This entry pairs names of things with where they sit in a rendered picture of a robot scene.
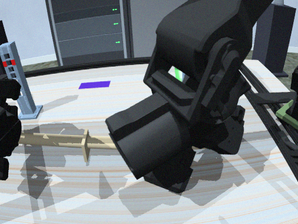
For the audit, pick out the long beige rail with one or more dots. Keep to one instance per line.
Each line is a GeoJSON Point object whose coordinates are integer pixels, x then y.
{"type": "Point", "coordinates": [85, 142]}

